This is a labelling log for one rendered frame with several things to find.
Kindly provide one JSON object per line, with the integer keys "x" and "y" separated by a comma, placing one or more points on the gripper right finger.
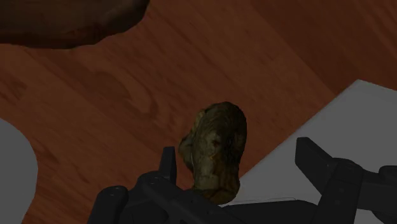
{"x": 338, "y": 183}

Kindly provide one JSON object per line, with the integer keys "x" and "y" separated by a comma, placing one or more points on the grey flat rectangular board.
{"x": 347, "y": 124}

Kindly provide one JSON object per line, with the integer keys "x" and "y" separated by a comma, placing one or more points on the grey round plate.
{"x": 15, "y": 173}

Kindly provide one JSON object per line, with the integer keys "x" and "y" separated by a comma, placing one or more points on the dark brown rounded object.
{"x": 68, "y": 21}

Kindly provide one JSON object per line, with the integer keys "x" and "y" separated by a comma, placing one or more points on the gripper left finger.
{"x": 161, "y": 192}

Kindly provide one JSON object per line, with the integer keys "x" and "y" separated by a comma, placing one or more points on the olive brown lumpy figure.
{"x": 214, "y": 152}

